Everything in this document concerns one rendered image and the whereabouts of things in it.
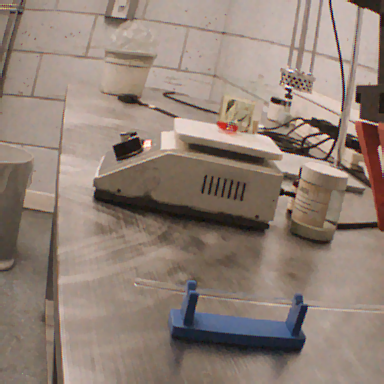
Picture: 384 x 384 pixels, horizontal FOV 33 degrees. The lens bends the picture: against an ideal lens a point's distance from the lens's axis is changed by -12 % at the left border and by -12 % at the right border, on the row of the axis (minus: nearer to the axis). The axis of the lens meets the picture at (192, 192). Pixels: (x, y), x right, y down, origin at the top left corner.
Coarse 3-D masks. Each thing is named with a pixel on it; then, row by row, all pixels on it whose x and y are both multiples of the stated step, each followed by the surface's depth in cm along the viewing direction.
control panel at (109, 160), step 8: (152, 136) 87; (160, 136) 85; (144, 144) 83; (152, 144) 82; (160, 144) 80; (112, 152) 86; (144, 152) 79; (152, 152) 77; (104, 160) 83; (112, 160) 81; (120, 160) 79; (128, 160) 77; (104, 168) 78
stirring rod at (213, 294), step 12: (156, 288) 48; (168, 288) 48; (180, 288) 48; (192, 288) 48; (240, 300) 48; (252, 300) 48; (264, 300) 49; (276, 300) 49; (288, 300) 49; (300, 300) 49; (372, 312) 50
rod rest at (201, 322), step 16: (192, 304) 47; (304, 304) 48; (176, 320) 48; (192, 320) 47; (208, 320) 49; (224, 320) 50; (240, 320) 50; (256, 320) 51; (272, 320) 51; (288, 320) 50; (176, 336) 47; (192, 336) 47; (208, 336) 47; (224, 336) 47; (240, 336) 48; (256, 336) 48; (272, 336) 48; (288, 336) 48; (304, 336) 49
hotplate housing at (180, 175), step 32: (160, 160) 77; (192, 160) 77; (224, 160) 77; (256, 160) 79; (96, 192) 77; (128, 192) 77; (160, 192) 77; (192, 192) 78; (224, 192) 78; (256, 192) 78; (256, 224) 79
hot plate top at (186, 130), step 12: (180, 120) 86; (192, 120) 88; (180, 132) 77; (192, 132) 78; (204, 132) 80; (216, 132) 82; (204, 144) 77; (216, 144) 77; (228, 144) 77; (240, 144) 77; (252, 144) 79; (264, 144) 81; (264, 156) 77; (276, 156) 77
